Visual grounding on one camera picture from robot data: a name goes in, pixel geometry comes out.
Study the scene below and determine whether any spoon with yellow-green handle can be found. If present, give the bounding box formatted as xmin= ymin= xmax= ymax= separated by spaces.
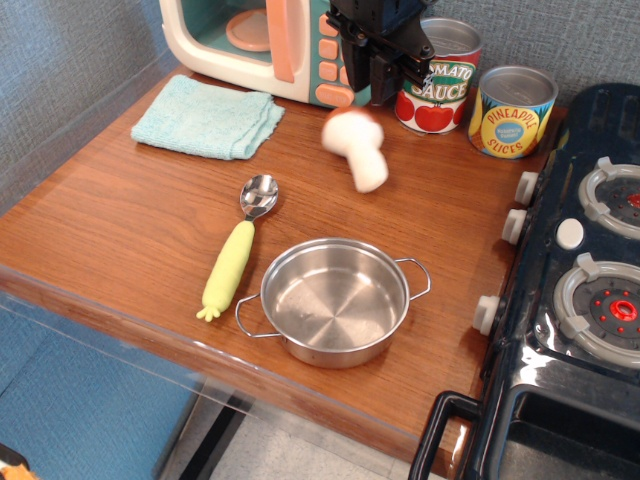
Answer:
xmin=196 ymin=174 xmax=279 ymax=322

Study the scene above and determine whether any brown and white toy mushroom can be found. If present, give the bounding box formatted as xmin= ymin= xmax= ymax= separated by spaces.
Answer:
xmin=321 ymin=107 xmax=389 ymax=194

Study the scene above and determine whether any black toy stove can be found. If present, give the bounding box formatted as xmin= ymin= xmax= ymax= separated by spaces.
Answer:
xmin=410 ymin=83 xmax=639 ymax=479

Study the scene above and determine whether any pineapple slices can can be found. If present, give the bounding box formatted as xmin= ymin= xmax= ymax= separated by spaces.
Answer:
xmin=468 ymin=65 xmax=558 ymax=159

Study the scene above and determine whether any orange object at corner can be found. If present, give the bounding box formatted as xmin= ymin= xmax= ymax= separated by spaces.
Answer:
xmin=0 ymin=444 xmax=39 ymax=480

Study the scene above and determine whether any teal toy microwave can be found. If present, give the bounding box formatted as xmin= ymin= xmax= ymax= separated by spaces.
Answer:
xmin=160 ymin=0 xmax=370 ymax=108

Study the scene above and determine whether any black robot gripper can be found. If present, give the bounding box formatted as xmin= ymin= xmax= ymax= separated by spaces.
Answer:
xmin=327 ymin=0 xmax=435 ymax=106

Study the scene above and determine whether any tomato sauce can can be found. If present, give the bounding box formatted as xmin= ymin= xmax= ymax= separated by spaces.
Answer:
xmin=395 ymin=17 xmax=483 ymax=134

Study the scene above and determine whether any light blue folded napkin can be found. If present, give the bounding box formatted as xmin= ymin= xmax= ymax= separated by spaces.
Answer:
xmin=131 ymin=75 xmax=285 ymax=161

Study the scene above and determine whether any small steel pot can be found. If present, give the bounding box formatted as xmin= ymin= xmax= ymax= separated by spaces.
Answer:
xmin=254 ymin=238 xmax=432 ymax=369

